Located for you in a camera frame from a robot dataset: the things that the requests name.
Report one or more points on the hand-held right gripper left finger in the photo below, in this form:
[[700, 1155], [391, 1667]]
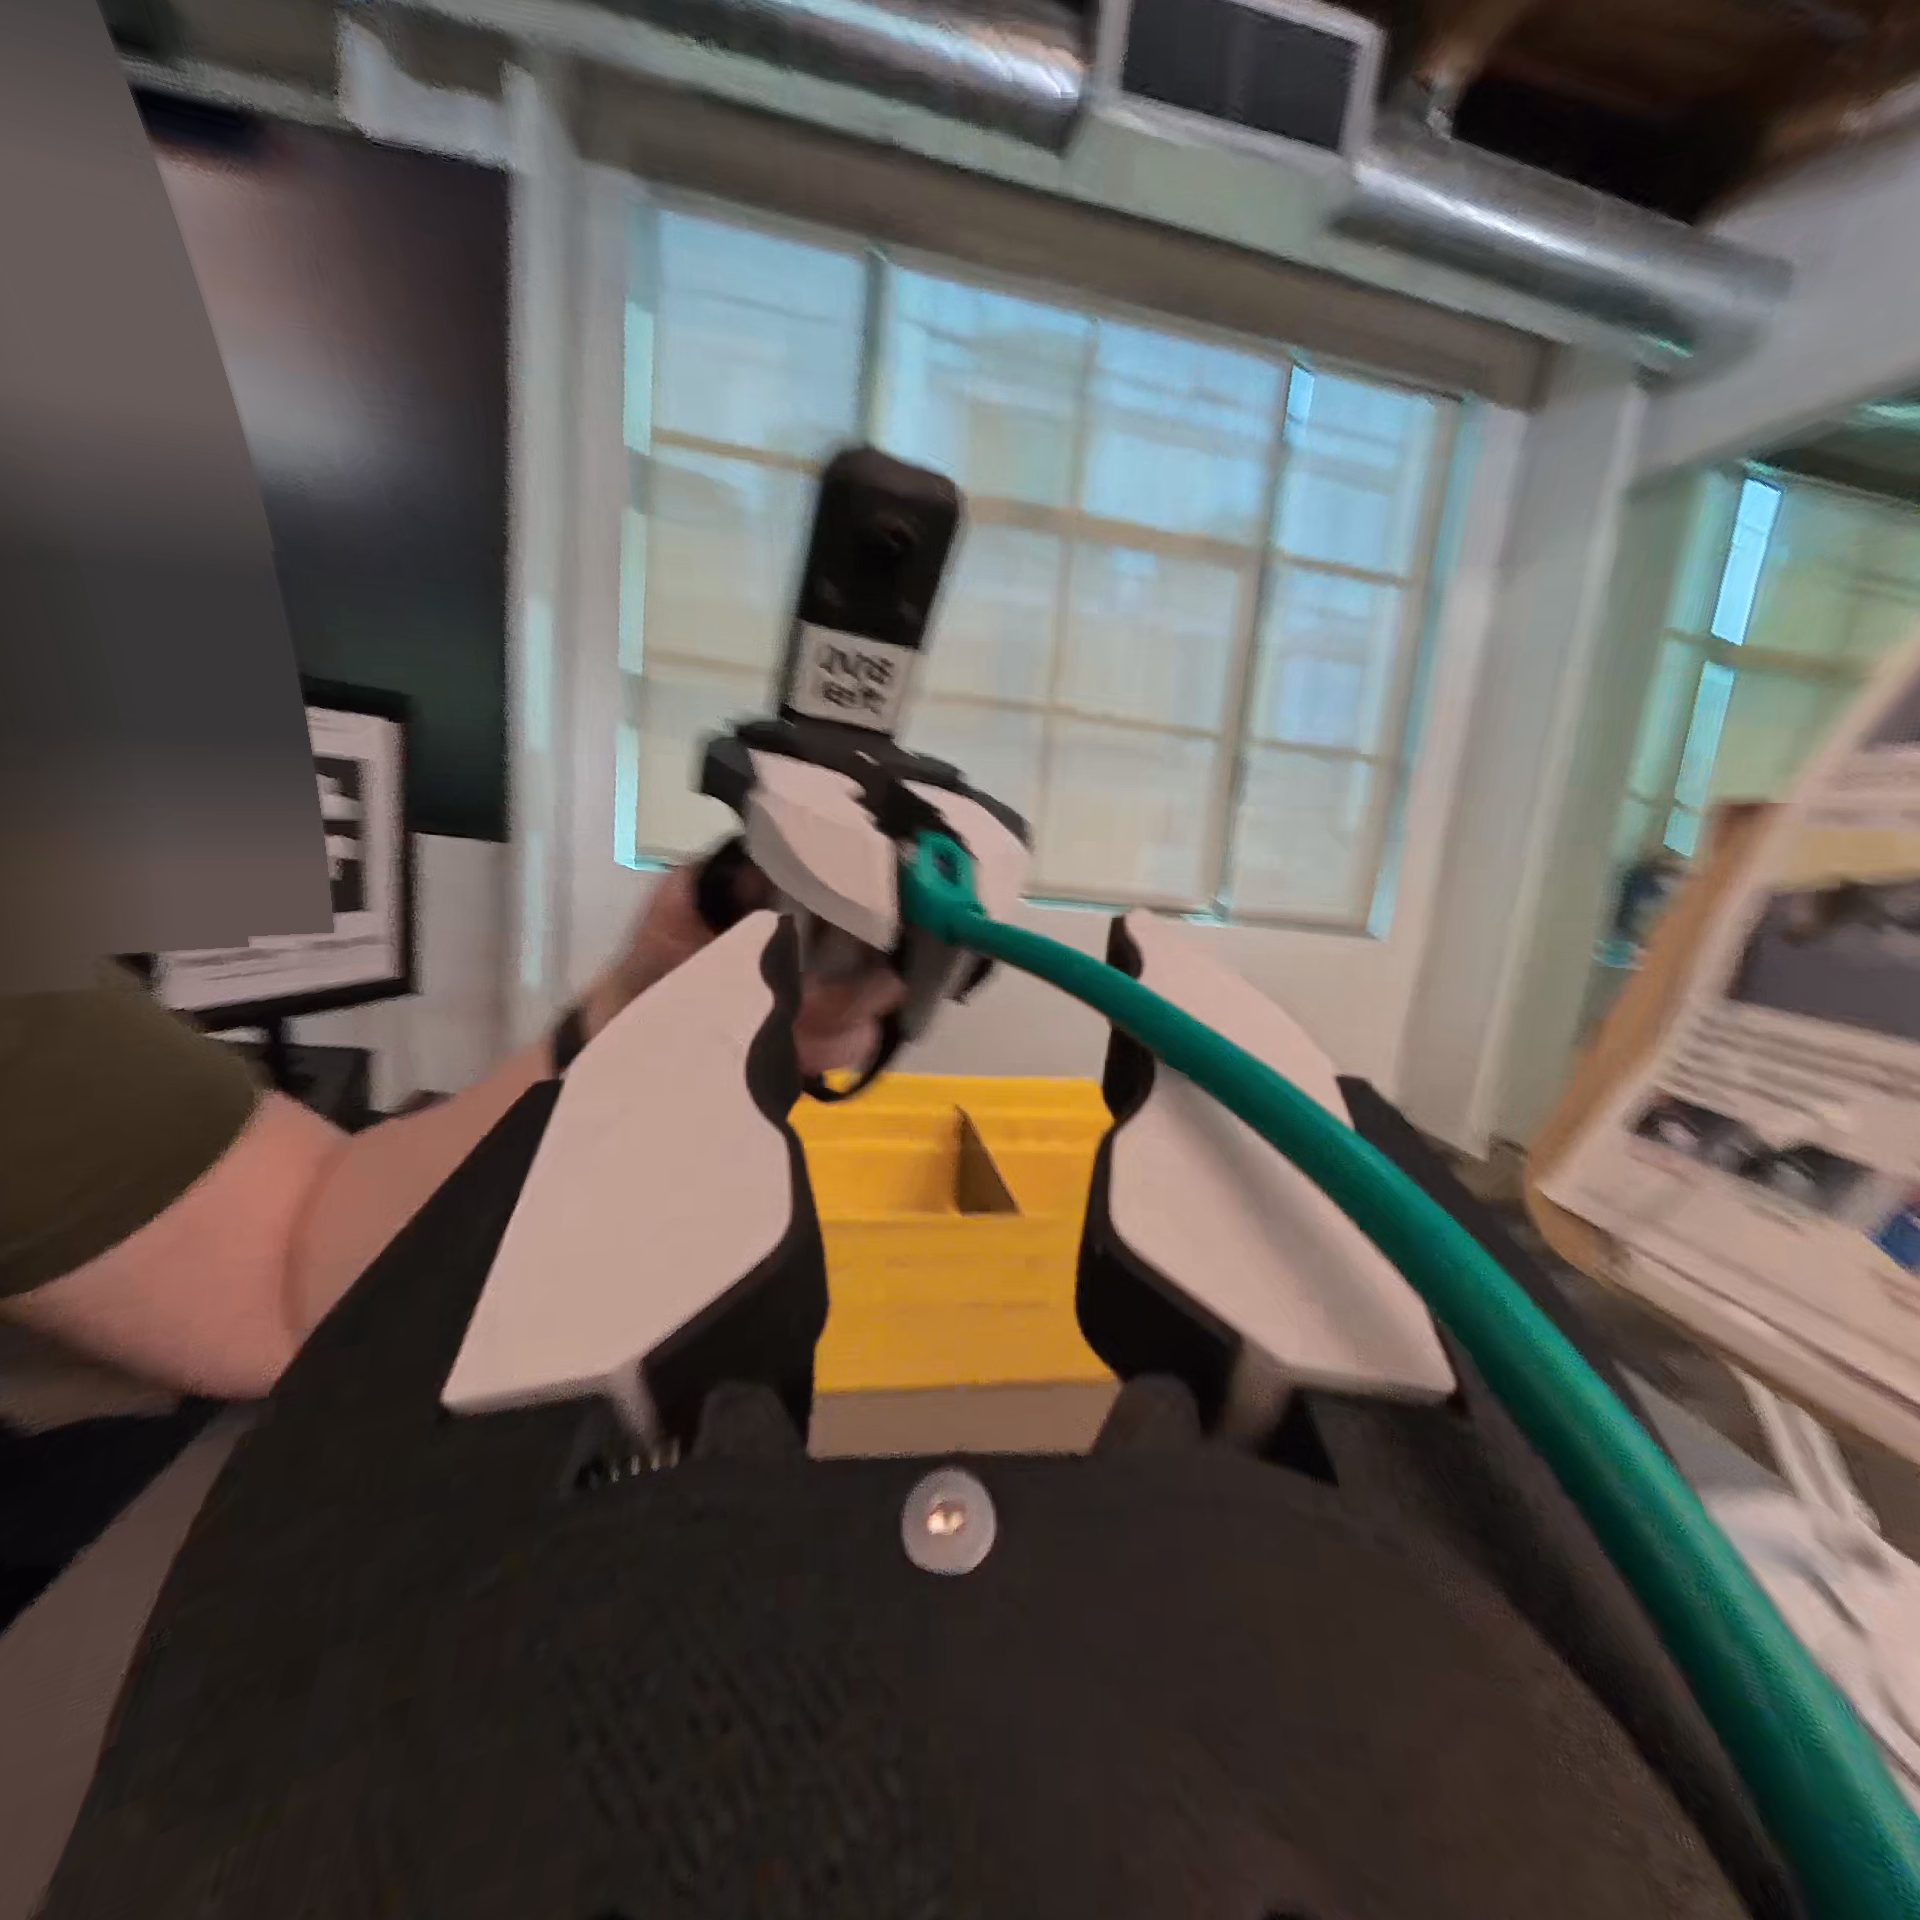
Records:
[[630, 1199]]

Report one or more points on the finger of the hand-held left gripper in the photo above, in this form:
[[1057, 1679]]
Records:
[[818, 846], [990, 846]]

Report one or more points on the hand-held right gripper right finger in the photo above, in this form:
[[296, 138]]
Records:
[[1246, 1291]]

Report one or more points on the person's left forearm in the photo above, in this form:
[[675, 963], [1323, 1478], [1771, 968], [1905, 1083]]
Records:
[[343, 1217]]

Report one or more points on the person's left hand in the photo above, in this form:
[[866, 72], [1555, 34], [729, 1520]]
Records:
[[653, 940]]

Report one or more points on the large paned window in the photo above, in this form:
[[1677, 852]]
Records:
[[1170, 525], [1799, 646]]

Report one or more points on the yellow divided plastic bin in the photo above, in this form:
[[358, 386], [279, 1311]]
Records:
[[933, 1291]]

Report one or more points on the person's olive shirt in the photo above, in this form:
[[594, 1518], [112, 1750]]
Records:
[[104, 1124]]

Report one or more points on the instruction sign with white base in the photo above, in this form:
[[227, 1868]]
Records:
[[1771, 1050]]

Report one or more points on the ceiling vent grille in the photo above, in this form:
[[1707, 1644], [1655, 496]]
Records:
[[1246, 61]]

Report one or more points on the black wall board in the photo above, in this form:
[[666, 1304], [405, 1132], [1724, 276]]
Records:
[[375, 452]]

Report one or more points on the silver air duct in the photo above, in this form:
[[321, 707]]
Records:
[[1574, 255]]

